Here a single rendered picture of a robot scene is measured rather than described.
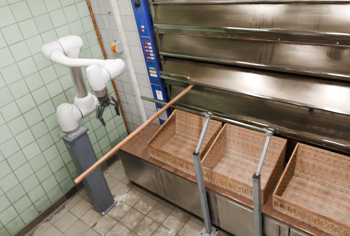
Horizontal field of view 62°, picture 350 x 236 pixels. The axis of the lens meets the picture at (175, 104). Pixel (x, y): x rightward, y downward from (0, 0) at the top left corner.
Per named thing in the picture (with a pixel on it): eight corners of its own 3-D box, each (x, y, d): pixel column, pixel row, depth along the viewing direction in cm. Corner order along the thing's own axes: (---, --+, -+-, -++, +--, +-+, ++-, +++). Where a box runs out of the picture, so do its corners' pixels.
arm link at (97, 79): (97, 92, 188) (113, 83, 195) (89, 71, 180) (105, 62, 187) (88, 89, 195) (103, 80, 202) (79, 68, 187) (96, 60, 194)
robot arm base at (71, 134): (54, 136, 261) (52, 132, 258) (75, 123, 274) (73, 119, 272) (66, 142, 250) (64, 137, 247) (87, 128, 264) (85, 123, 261)
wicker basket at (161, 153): (179, 129, 310) (175, 108, 296) (225, 145, 276) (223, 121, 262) (148, 157, 281) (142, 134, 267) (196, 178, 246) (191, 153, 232)
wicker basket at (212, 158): (227, 145, 275) (225, 122, 261) (287, 164, 242) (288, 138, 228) (199, 179, 245) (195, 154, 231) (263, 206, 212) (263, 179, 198)
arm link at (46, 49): (47, 51, 208) (63, 44, 216) (34, 43, 217) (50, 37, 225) (51, 66, 216) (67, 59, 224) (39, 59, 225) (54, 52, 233)
